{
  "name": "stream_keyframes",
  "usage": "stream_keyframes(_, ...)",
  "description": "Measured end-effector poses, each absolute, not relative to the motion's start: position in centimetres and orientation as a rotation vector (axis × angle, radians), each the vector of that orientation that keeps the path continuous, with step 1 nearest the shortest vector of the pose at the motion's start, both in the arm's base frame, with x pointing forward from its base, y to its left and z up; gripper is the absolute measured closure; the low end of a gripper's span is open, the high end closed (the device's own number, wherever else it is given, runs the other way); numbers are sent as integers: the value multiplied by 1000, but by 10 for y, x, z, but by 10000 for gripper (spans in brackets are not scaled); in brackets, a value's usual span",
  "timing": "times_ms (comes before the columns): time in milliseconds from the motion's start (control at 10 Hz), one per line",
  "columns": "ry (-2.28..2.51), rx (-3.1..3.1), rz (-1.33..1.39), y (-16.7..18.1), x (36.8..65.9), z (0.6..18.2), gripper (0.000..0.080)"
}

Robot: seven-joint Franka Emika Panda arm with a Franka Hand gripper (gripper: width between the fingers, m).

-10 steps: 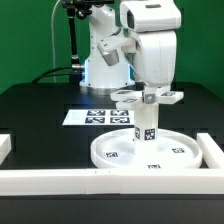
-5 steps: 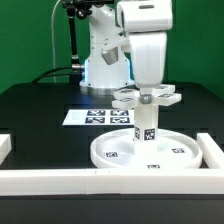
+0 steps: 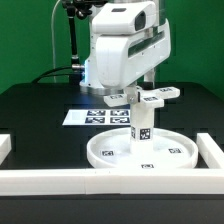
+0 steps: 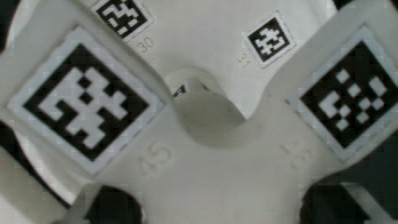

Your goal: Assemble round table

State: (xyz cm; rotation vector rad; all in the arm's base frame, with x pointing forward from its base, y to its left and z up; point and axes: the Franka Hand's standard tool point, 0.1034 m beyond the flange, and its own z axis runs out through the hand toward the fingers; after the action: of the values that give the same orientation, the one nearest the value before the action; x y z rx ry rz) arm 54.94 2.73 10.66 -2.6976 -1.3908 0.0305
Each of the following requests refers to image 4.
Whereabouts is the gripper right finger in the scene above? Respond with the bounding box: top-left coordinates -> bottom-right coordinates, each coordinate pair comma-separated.
298,181 -> 398,224

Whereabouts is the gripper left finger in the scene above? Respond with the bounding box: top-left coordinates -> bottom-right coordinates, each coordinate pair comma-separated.
51,184 -> 143,224

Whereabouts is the white round table top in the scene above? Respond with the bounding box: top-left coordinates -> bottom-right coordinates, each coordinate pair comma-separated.
0,0 -> 344,208

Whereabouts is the white cross-shaped table base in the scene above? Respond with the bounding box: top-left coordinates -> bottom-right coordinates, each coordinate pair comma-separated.
0,0 -> 398,224

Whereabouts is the white cylindrical table leg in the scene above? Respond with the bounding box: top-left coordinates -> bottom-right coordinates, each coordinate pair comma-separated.
164,68 -> 244,147

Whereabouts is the white front fence bar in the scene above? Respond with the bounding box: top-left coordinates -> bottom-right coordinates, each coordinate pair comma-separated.
0,150 -> 67,224

